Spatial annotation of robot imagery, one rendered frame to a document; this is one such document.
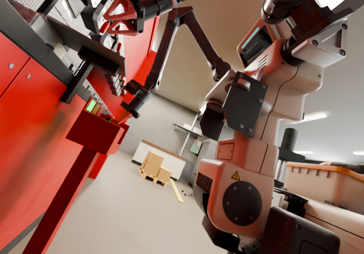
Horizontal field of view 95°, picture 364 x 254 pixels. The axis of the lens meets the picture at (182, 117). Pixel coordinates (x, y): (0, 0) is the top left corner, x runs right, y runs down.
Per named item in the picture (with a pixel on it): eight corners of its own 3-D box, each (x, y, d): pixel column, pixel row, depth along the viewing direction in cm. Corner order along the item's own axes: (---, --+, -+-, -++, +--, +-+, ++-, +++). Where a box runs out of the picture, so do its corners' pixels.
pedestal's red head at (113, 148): (105, 155, 63) (128, 114, 67) (64, 137, 62) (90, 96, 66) (115, 153, 83) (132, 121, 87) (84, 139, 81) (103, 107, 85)
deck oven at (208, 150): (216, 195, 733) (232, 153, 779) (229, 205, 613) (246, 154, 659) (185, 182, 723) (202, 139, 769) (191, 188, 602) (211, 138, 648)
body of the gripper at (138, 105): (122, 106, 85) (132, 95, 87) (137, 118, 86) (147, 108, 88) (120, 103, 79) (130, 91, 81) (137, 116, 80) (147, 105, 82)
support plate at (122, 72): (124, 60, 58) (125, 58, 59) (45, 17, 53) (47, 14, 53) (125, 77, 75) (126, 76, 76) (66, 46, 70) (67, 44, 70)
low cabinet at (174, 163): (172, 174, 820) (180, 156, 840) (178, 182, 597) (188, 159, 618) (137, 158, 811) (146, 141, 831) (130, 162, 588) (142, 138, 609)
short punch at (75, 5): (64, 4, 58) (78, -15, 61) (58, 0, 58) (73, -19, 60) (73, 23, 68) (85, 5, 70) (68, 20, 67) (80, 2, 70)
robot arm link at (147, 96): (150, 93, 83) (151, 97, 88) (140, 85, 83) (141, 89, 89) (141, 103, 81) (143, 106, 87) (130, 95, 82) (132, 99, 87)
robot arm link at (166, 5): (176, -4, 48) (174, 13, 54) (162, -20, 49) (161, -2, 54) (156, 4, 46) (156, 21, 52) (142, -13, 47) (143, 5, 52)
